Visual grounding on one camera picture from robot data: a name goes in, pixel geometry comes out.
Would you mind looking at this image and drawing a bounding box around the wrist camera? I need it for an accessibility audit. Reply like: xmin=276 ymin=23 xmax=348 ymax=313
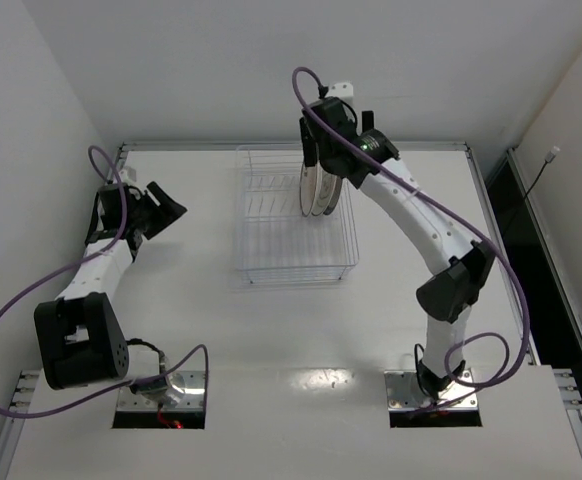
xmin=327 ymin=81 xmax=354 ymax=105
xmin=118 ymin=166 xmax=137 ymax=186

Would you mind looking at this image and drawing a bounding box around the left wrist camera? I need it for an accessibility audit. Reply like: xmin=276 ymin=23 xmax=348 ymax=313
xmin=118 ymin=166 xmax=137 ymax=186

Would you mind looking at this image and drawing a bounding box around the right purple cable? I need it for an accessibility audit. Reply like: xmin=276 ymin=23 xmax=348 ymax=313
xmin=290 ymin=65 xmax=528 ymax=411

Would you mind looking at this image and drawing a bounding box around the metal base plate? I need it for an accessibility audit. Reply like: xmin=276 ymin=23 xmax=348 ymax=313
xmin=384 ymin=370 xmax=479 ymax=414
xmin=116 ymin=370 xmax=207 ymax=413

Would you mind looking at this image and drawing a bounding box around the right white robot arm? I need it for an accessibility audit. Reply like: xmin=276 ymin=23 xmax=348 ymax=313
xmin=300 ymin=97 xmax=495 ymax=400

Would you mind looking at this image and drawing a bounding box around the orange sunburst plate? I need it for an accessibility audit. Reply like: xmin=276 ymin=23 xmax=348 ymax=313
xmin=299 ymin=163 xmax=318 ymax=217

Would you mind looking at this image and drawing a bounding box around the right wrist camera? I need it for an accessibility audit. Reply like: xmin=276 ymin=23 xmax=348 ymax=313
xmin=327 ymin=81 xmax=354 ymax=105

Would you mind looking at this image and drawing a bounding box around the green rim lettered plate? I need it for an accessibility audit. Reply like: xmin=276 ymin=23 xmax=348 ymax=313
xmin=323 ymin=176 xmax=343 ymax=216

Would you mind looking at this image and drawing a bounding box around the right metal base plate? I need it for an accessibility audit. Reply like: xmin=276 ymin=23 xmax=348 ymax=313
xmin=384 ymin=370 xmax=479 ymax=414

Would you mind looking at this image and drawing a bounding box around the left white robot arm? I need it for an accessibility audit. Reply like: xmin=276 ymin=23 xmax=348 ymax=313
xmin=34 ymin=181 xmax=187 ymax=390

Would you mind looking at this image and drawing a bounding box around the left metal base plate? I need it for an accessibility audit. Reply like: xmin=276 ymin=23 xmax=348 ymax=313
xmin=116 ymin=370 xmax=207 ymax=413

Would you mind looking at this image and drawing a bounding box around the black wall cable with plug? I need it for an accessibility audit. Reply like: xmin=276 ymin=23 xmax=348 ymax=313
xmin=500 ymin=145 xmax=561 ymax=236

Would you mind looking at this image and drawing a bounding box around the white plate thin green rim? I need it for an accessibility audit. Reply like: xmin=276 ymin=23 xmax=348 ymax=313
xmin=310 ymin=167 xmax=338 ymax=216

